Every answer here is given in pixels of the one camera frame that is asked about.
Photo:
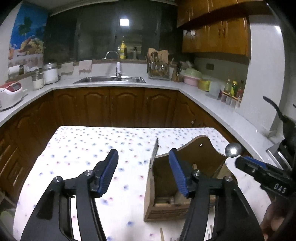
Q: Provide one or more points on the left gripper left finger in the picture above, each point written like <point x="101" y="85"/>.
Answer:
<point x="51" y="218"/>

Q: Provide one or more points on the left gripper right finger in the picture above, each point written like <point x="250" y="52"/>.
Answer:
<point x="234" y="219"/>

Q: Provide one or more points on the metal spoon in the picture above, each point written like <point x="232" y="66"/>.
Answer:
<point x="232" y="150"/>

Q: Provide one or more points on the wooden utensil holder box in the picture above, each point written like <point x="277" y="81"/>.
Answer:
<point x="163" y="201"/>

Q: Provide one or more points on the person right hand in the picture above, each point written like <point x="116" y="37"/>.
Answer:
<point x="274" y="217"/>

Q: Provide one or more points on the gas stove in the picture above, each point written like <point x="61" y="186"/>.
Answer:
<point x="283" y="155"/>

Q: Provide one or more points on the black wok with lid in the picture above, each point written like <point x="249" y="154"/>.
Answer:
<point x="288" y="125"/>

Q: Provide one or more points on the white dotted tablecloth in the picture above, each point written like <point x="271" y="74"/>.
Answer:
<point x="75" y="149"/>

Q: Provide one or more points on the lower wooden cabinets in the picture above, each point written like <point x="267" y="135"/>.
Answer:
<point x="26" y="133"/>

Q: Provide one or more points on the wooden cabinets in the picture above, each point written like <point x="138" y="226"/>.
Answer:
<point x="26" y="133"/>
<point x="220" y="27"/>

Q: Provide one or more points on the condiment bottles rack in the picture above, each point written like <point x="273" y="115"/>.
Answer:
<point x="232" y="93"/>

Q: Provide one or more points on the translucent pitcher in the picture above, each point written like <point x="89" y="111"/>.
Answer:
<point x="211" y="88"/>

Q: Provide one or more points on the white red rice cooker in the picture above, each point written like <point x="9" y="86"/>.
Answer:
<point x="11" y="93"/>

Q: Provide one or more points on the green pink bowl stack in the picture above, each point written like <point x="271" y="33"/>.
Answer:
<point x="192" y="76"/>

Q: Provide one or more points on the glass jar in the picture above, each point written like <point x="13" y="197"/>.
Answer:
<point x="37" y="80"/>

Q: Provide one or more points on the steel sink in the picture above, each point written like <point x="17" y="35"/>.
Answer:
<point x="111" y="79"/>

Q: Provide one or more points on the white canister pot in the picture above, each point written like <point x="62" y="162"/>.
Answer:
<point x="50" y="73"/>

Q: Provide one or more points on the hanging dish cloth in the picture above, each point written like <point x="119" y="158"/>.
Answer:
<point x="85" y="66"/>

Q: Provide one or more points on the dish drying rack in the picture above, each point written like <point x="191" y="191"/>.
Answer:
<point x="158" y="64"/>

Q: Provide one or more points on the upper wooden cabinets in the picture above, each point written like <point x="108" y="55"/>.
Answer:
<point x="220" y="27"/>

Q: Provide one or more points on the fruit beach poster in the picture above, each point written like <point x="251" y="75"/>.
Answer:
<point x="27" y="38"/>

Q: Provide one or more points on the yellow oil bottle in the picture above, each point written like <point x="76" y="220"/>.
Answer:
<point x="122" y="50"/>

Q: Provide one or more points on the dark window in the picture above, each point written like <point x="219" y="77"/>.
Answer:
<point x="89" y="32"/>

